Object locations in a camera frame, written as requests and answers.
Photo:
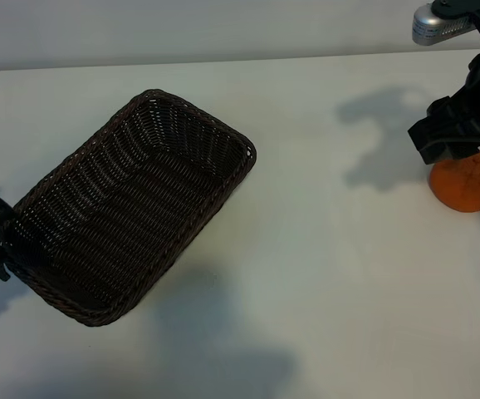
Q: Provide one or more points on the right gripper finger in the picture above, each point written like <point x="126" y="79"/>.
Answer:
<point x="431" y="140"/>
<point x="464" y="149"/>

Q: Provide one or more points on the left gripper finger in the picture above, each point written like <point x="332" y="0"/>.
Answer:
<point x="11" y="245"/>

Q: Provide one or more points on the orange fruit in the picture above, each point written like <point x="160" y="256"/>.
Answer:
<point x="464" y="187"/>

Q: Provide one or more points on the dark brown woven basket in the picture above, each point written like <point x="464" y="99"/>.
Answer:
<point x="132" y="208"/>

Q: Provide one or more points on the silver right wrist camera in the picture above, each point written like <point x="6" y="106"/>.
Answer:
<point x="433" y="27"/>

